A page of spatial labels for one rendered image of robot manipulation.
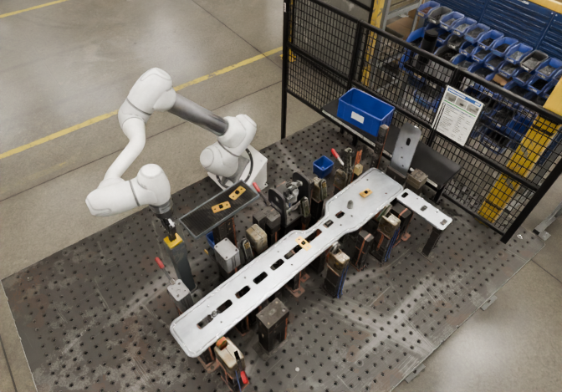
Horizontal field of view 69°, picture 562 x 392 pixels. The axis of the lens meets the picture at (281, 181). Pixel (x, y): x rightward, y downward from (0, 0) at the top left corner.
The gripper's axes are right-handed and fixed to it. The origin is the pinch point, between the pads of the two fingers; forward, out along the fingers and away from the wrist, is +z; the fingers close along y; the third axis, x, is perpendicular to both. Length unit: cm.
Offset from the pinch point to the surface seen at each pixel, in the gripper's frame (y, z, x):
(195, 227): 1.8, 2.9, 10.7
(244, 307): 39.6, 19.0, 7.5
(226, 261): 21.6, 9.0, 12.4
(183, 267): 2.8, 24.3, -0.4
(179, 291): 17.6, 13.3, -10.1
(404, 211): 54, 21, 103
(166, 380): 31, 49, -33
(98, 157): -200, 118, 23
